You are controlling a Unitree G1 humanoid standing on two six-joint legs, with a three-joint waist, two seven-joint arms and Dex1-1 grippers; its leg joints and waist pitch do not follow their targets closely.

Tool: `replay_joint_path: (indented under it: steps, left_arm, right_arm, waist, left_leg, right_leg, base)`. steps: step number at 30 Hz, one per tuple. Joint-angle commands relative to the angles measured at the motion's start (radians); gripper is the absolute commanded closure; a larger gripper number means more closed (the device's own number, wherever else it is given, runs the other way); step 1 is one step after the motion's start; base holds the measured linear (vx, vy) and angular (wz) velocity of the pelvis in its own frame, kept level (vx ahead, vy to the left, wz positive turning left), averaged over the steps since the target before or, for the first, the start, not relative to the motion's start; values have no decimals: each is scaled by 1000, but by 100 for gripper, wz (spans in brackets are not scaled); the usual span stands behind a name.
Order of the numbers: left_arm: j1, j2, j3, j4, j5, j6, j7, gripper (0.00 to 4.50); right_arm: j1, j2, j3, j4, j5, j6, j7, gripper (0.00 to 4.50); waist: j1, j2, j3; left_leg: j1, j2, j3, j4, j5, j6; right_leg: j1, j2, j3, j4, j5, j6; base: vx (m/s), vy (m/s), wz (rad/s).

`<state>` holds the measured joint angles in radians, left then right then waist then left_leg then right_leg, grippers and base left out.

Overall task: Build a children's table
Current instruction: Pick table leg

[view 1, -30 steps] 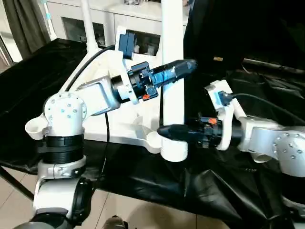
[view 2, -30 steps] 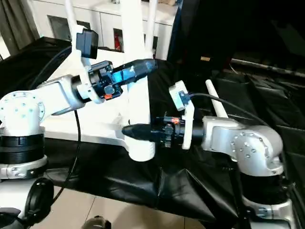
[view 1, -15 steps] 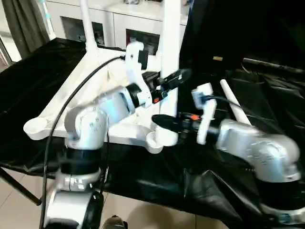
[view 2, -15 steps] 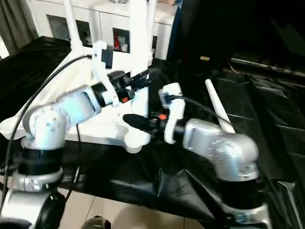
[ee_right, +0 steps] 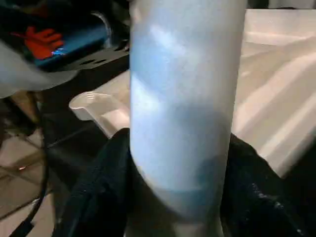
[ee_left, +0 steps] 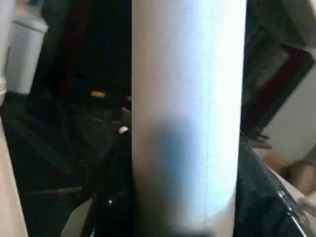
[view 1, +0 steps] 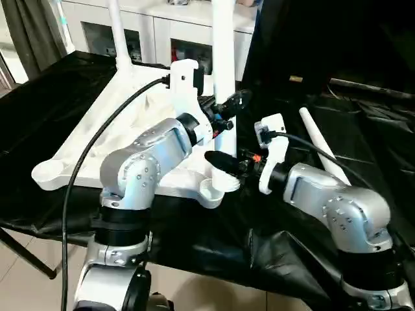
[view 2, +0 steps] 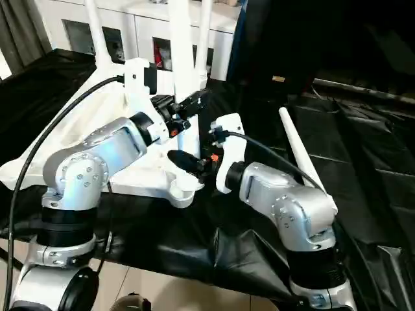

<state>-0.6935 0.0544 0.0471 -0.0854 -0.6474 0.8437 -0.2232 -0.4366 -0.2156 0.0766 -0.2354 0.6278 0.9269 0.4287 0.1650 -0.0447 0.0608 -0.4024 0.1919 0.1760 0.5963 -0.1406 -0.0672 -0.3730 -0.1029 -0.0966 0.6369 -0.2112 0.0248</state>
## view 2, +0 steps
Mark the white plastic table leg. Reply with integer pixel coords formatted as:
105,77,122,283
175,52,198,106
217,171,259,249
278,108,329,193
84,0,111,69
195,0,214,91
168,0,202,190

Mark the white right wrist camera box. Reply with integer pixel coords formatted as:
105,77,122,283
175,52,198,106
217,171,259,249
209,113,248,194

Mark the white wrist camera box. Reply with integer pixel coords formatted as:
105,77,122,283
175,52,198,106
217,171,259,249
122,58,160,125
209,113,248,194

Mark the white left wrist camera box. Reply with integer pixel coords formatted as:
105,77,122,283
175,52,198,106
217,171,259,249
122,58,160,125

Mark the white glass-door cabinet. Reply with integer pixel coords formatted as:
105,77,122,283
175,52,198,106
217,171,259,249
36,0,242,82

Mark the black low bench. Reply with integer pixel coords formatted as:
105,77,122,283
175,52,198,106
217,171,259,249
313,76,415,106

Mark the black plastic mat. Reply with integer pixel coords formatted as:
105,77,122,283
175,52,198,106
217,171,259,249
0,49,415,308

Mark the grey curtain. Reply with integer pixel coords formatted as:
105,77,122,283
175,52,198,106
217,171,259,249
0,0,54,73

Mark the white plastic table top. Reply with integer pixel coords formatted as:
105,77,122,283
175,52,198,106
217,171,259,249
0,60,207,209

